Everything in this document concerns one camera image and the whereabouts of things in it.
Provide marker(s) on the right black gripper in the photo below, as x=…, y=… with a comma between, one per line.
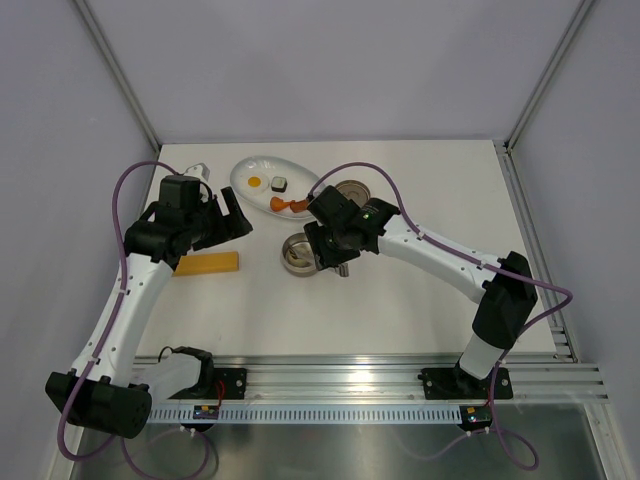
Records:
x=316, y=233

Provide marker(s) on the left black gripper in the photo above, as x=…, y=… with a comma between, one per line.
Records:
x=228, y=226

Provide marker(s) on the metal tongs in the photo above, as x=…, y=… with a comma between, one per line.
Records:
x=342, y=270

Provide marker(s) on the beige bun toy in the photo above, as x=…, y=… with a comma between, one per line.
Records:
x=303, y=255

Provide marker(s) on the round metal lunch box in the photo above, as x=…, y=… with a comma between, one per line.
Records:
x=298, y=241

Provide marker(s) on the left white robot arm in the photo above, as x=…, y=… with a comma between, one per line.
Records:
x=100, y=390

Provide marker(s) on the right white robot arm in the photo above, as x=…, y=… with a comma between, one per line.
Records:
x=499, y=286

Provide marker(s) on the fried egg toy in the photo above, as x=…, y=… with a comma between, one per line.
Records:
x=254, y=184

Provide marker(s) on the orange carrot piece toy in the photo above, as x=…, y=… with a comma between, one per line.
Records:
x=277, y=204

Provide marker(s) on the orange sausage toy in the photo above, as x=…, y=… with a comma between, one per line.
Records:
x=299, y=206

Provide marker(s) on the white oval plate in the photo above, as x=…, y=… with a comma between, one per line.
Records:
x=300, y=182

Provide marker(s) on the sushi roll toy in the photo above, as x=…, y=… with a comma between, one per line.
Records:
x=279, y=184

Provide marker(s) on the yellow wooden block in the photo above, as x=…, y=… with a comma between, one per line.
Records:
x=212, y=263

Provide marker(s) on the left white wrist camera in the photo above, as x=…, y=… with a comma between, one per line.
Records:
x=200, y=171

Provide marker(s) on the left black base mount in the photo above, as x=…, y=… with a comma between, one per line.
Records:
x=229, y=382

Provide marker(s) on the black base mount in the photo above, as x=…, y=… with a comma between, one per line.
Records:
x=229, y=382
x=452, y=383

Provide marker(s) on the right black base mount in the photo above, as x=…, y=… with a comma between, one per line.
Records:
x=452, y=383

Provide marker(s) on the left aluminium frame post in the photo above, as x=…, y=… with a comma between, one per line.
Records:
x=106, y=52

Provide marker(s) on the aluminium frame post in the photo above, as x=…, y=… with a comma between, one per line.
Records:
x=559, y=55
x=106, y=52

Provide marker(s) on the white slotted cable duct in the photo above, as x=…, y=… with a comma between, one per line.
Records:
x=306, y=414

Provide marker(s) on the aluminium front rail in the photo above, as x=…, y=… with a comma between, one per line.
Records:
x=388, y=379

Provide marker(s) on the aluminium rail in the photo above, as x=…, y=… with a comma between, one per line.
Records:
x=552, y=299
x=388, y=379

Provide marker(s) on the right side aluminium rail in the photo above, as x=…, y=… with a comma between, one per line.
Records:
x=552, y=299

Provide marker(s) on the right aluminium frame post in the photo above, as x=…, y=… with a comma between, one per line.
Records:
x=559, y=55

